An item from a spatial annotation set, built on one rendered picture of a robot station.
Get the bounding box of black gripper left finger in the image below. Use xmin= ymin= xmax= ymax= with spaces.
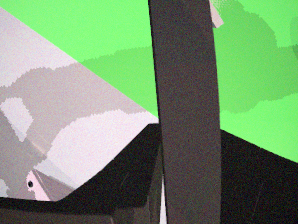
xmin=0 ymin=123 xmax=162 ymax=224

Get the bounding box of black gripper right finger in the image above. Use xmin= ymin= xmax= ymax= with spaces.
xmin=220 ymin=129 xmax=298 ymax=224

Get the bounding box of green flat mat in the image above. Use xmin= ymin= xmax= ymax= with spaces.
xmin=0 ymin=0 xmax=298 ymax=163

